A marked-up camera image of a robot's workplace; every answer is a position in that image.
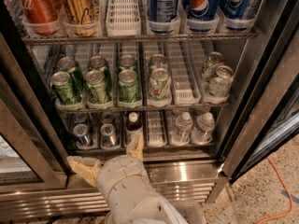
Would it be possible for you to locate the blue pepsi can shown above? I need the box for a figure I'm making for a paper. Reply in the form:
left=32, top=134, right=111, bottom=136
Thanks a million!
left=187, top=0, right=220, bottom=32
left=219, top=0, right=263, bottom=33
left=147, top=0, right=178, bottom=34

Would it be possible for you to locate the clear water bottle left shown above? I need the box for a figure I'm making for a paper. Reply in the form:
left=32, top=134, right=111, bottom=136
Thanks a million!
left=171, top=112, right=193, bottom=147

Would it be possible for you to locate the silver can right rear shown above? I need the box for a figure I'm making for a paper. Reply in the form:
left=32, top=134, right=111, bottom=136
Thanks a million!
left=200, top=51, right=223, bottom=81

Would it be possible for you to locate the white diet can rear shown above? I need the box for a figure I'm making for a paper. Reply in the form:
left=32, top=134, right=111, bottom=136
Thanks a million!
left=149, top=53, right=168, bottom=73

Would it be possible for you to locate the stainless steel fridge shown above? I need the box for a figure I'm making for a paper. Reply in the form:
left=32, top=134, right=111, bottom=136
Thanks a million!
left=0, top=0, right=298, bottom=221

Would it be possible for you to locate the white diet can front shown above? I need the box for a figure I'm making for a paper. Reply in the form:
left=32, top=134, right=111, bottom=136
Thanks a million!
left=149, top=68, right=171, bottom=101

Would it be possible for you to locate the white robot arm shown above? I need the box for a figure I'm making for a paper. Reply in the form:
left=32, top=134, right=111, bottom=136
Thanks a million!
left=67, top=134, right=188, bottom=224

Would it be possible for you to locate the brown drink bottle white cap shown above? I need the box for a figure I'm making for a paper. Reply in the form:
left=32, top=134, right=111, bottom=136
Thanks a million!
left=125, top=112, right=143, bottom=145

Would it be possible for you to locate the blue pepsi can left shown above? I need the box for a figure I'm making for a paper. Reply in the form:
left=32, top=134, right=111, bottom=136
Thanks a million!
left=147, top=0, right=178, bottom=34

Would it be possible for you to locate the white diet can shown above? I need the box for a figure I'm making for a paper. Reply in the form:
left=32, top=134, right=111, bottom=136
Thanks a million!
left=149, top=53, right=168, bottom=73
left=149, top=68, right=171, bottom=101

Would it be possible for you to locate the clear water bottle right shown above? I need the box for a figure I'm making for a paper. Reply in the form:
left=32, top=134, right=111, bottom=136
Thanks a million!
left=191, top=112, right=215, bottom=145

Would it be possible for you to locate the blue pepsi can right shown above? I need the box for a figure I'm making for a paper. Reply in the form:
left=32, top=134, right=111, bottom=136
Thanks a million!
left=219, top=0, right=263, bottom=33

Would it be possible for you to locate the green can lane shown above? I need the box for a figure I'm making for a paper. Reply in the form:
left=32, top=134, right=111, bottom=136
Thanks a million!
left=88, top=55, right=112, bottom=88
left=85, top=70, right=111, bottom=105
left=57, top=57, right=83, bottom=91
left=50, top=71, right=81, bottom=105
left=119, top=69, right=141, bottom=103
left=118, top=55, right=136, bottom=71

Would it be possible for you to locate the orange cable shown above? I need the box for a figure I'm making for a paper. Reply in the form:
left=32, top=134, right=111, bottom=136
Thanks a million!
left=255, top=156, right=294, bottom=224

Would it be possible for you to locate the gold soda can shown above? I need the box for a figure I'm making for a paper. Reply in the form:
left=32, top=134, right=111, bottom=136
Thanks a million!
left=62, top=0, right=100, bottom=36

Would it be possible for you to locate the empty white lane tray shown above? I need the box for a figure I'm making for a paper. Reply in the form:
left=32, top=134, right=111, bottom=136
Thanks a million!
left=106, top=0, right=141, bottom=36
left=164, top=42, right=201, bottom=105

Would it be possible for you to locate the silver can right front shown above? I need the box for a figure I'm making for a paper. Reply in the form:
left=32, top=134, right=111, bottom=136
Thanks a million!
left=207, top=65, right=234, bottom=98

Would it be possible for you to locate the silver can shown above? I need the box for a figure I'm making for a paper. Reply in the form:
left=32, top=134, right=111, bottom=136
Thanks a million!
left=100, top=112, right=115, bottom=124
left=207, top=65, right=234, bottom=98
left=200, top=51, right=223, bottom=81
left=73, top=124, right=93, bottom=147
left=74, top=113, right=90, bottom=126
left=100, top=123, right=120, bottom=149

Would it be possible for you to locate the clear water bottle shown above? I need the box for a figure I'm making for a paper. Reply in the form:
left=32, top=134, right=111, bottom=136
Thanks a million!
left=191, top=112, right=215, bottom=145
left=171, top=112, right=193, bottom=147

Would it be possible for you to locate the red cola can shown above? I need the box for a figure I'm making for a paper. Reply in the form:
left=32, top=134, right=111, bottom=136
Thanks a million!
left=19, top=0, right=59, bottom=35

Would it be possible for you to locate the fridge door right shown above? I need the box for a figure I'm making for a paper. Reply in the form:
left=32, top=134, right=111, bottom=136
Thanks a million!
left=222, top=30, right=299, bottom=183

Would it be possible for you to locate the empty white middle lane tray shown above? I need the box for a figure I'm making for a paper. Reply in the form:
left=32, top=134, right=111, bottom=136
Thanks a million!
left=164, top=42, right=201, bottom=105

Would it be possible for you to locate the silver can bottom rear left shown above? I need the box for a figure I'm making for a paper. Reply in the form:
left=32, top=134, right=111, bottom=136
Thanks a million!
left=74, top=113, right=90, bottom=126

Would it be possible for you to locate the empty white top lane tray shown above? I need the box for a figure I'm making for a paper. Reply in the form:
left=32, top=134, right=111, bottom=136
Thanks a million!
left=106, top=0, right=141, bottom=36

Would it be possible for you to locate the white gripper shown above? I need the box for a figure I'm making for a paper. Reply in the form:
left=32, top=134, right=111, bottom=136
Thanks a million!
left=66, top=133, right=154, bottom=209

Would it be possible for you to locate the silver can bottom front left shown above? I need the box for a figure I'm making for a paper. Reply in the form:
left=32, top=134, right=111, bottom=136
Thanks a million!
left=73, top=124, right=93, bottom=147

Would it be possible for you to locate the blue pepsi can middle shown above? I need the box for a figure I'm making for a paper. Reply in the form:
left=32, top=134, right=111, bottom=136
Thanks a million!
left=187, top=0, right=220, bottom=32

